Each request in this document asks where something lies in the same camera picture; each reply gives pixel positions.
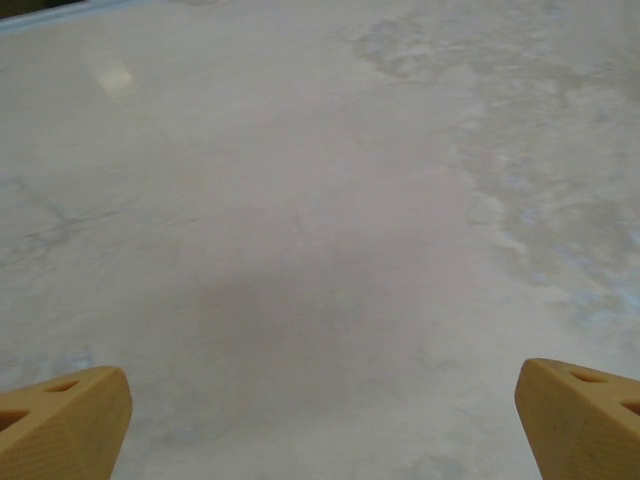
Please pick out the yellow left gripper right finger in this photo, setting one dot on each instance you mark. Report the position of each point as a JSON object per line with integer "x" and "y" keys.
{"x": 580, "y": 430}

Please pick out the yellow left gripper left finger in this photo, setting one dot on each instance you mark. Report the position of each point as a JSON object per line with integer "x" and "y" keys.
{"x": 65, "y": 430}

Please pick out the aluminium table edge frame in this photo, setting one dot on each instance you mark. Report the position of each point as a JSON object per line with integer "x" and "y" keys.
{"x": 20, "y": 24}

